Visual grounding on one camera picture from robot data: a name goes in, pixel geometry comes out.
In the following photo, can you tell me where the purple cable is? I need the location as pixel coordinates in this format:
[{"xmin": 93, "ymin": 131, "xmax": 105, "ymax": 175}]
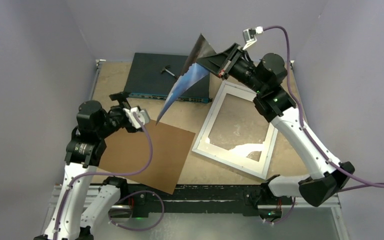
[
  {"xmin": 261, "ymin": 25, "xmax": 384, "ymax": 227},
  {"xmin": 51, "ymin": 114, "xmax": 165, "ymax": 240}
]

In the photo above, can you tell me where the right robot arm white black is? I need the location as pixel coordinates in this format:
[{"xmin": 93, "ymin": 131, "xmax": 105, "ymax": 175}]
[{"xmin": 196, "ymin": 43, "xmax": 355, "ymax": 207}]

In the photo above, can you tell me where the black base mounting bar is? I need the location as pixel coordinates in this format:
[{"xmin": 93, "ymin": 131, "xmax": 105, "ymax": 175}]
[{"xmin": 109, "ymin": 184, "xmax": 292, "ymax": 218}]

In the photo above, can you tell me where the landscape photo print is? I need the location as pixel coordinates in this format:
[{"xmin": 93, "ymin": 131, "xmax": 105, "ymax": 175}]
[{"xmin": 156, "ymin": 33, "xmax": 216, "ymax": 124}]

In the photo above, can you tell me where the small black-handled hammer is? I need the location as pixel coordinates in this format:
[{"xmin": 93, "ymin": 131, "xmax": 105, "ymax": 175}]
[{"xmin": 160, "ymin": 65, "xmax": 179, "ymax": 80}]

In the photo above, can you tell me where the dark network switch box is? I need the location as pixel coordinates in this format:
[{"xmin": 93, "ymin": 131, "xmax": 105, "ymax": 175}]
[{"xmin": 124, "ymin": 52, "xmax": 213, "ymax": 104}]

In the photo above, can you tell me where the white picture frame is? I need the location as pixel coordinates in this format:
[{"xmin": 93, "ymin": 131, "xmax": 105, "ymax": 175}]
[{"xmin": 191, "ymin": 80, "xmax": 279, "ymax": 180}]

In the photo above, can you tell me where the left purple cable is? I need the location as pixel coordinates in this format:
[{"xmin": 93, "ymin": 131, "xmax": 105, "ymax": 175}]
[{"xmin": 51, "ymin": 114, "xmax": 165, "ymax": 240}]

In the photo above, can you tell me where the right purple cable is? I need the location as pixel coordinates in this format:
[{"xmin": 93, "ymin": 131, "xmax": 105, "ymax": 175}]
[{"xmin": 261, "ymin": 25, "xmax": 384, "ymax": 227}]

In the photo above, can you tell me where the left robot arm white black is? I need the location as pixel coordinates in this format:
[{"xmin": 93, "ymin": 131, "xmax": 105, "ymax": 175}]
[{"xmin": 36, "ymin": 92, "xmax": 141, "ymax": 240}]

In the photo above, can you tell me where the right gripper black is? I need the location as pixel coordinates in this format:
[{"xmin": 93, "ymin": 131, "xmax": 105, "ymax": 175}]
[{"xmin": 196, "ymin": 43, "xmax": 267, "ymax": 95}]

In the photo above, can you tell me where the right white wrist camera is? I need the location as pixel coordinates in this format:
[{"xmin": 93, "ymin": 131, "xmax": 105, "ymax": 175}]
[{"xmin": 242, "ymin": 26, "xmax": 264, "ymax": 50}]

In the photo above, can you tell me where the brown cardboard backing board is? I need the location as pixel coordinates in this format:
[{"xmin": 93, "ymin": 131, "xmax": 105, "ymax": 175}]
[{"xmin": 99, "ymin": 120, "xmax": 195, "ymax": 194}]

